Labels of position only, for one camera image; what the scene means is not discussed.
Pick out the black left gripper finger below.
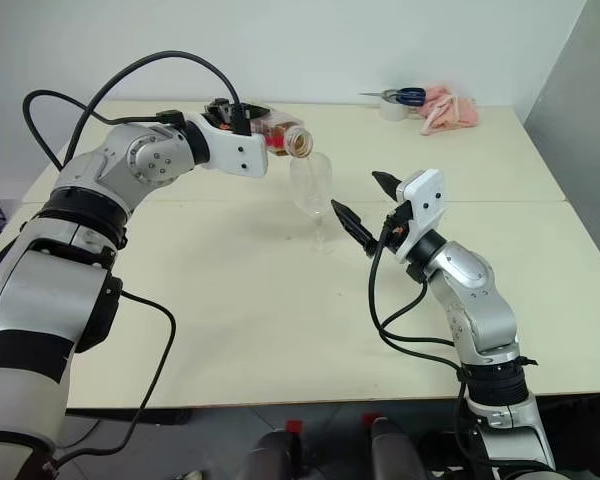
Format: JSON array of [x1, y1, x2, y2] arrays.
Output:
[[239, 101, 273, 122]]

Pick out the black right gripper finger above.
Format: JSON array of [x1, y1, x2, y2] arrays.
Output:
[[330, 199, 381, 260], [371, 170, 402, 200]]

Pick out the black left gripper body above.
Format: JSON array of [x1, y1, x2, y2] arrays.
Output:
[[202, 98, 245, 134]]

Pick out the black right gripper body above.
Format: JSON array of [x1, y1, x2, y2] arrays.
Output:
[[378, 199, 414, 255]]

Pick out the plastic bottle with red liquid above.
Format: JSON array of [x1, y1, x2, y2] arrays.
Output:
[[251, 111, 315, 161]]

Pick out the clear plastic wine glass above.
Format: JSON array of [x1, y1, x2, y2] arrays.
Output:
[[288, 151, 334, 255]]

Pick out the white tape roll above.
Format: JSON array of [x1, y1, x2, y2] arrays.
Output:
[[378, 99, 409, 123]]

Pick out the pink cloth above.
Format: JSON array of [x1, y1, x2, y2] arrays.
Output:
[[418, 84, 481, 137]]

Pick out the grey partition panel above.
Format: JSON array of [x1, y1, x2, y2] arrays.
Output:
[[521, 0, 600, 282]]

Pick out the dark rounded shape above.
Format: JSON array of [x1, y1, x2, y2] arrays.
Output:
[[239, 418, 304, 480], [361, 412, 428, 480]]

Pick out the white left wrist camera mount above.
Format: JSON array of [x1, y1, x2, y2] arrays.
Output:
[[198, 111, 271, 179]]

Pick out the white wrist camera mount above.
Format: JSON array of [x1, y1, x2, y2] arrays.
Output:
[[198, 111, 271, 179], [395, 168, 449, 263]]

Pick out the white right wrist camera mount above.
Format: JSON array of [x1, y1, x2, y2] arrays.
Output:
[[395, 168, 449, 263]]

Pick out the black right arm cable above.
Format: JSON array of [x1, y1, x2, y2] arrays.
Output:
[[368, 225, 487, 480]]

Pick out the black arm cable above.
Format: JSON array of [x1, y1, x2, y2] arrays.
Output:
[[368, 225, 487, 480], [21, 49, 255, 172]]

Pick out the blue handled scissors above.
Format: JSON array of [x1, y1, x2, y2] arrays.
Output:
[[357, 86, 428, 108]]

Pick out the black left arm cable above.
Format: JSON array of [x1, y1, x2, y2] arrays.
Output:
[[21, 49, 255, 172]]

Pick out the black robot body cable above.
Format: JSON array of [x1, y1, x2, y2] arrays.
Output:
[[53, 288, 177, 454]]

